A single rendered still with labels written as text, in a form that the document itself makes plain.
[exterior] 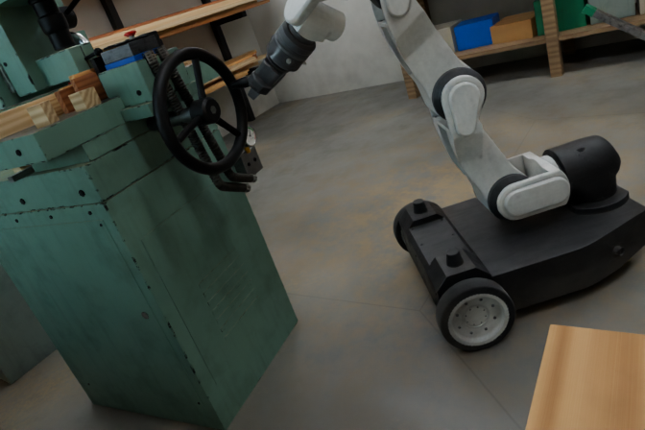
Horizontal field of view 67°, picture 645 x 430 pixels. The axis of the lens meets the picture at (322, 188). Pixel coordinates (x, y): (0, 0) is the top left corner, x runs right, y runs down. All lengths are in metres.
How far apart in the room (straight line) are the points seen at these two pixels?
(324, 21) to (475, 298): 0.78
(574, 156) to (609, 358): 0.98
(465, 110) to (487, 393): 0.69
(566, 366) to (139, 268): 0.91
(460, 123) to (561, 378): 0.83
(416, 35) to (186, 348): 0.97
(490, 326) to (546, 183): 0.42
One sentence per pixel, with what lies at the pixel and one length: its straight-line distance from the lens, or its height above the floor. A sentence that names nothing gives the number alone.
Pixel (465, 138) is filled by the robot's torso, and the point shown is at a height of 0.51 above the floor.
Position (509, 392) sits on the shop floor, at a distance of 1.33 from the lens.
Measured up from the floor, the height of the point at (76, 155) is 0.82.
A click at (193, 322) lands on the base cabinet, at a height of 0.32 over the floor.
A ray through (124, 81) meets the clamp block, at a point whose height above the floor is 0.93.
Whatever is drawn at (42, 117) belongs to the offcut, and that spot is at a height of 0.92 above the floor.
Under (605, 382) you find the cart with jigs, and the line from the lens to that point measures 0.62.
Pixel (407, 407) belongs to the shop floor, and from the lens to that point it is 1.34.
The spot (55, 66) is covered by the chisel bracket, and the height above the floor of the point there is 1.01.
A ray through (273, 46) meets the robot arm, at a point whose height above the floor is 0.90.
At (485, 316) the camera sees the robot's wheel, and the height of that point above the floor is 0.09.
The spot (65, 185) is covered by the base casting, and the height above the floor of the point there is 0.76.
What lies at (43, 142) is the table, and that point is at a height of 0.88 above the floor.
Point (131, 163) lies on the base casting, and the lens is 1.23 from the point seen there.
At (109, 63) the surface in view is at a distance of 1.24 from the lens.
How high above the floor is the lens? 0.98
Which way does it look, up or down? 21 degrees down
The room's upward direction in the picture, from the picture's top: 19 degrees counter-clockwise
